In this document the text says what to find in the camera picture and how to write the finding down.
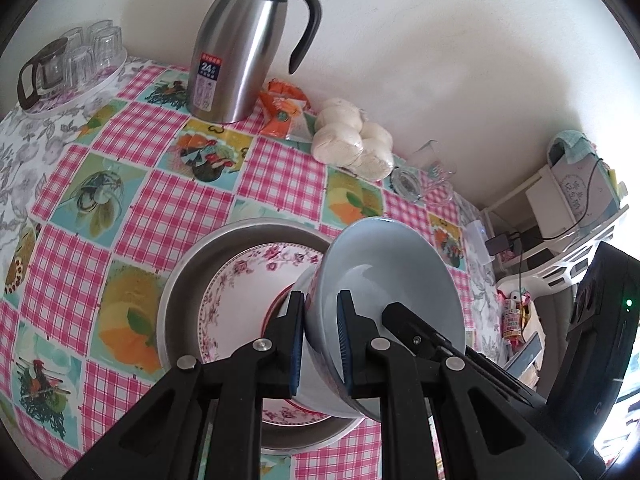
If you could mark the black charger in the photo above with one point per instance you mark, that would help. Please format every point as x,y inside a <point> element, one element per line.
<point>502,245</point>

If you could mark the glass teapot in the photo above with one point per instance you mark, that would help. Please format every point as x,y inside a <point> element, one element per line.
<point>45,75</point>

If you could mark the pale blue floral bowl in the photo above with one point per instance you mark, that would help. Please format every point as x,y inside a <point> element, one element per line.
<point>380,260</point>

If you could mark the glass mug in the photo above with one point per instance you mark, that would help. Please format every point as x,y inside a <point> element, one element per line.
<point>425,175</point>

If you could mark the white round tray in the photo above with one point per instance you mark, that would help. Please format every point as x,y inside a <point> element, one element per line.
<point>75,97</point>

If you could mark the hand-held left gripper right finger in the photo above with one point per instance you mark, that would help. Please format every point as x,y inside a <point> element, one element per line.
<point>342,340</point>

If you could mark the clear glass cup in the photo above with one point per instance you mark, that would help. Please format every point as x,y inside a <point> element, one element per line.
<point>107,42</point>
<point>74,37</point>
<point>82,67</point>

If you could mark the orange snack packet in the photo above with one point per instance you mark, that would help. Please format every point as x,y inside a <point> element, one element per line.
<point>285,110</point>

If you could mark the floral round plate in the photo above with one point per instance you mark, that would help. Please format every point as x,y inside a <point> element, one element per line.
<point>235,280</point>

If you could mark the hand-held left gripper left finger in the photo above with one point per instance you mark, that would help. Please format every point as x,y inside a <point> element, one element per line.
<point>297,345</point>

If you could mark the bag of steamed buns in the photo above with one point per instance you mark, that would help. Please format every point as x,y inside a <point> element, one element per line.
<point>350,140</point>

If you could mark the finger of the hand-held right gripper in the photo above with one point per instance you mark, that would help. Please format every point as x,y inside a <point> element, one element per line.
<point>410,325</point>

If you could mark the stainless steel basin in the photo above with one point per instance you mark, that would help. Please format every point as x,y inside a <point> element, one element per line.
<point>185,280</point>

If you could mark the teal cloth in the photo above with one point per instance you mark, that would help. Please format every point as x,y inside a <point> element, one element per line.
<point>570,142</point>

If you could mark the white plastic rack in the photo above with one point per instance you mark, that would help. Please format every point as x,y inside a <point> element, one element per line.
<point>550,265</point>

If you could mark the stainless steel thermos jug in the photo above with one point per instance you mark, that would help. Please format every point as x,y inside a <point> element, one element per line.
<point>235,50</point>

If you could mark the white appliance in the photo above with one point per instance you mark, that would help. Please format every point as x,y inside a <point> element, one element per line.
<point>580,190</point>

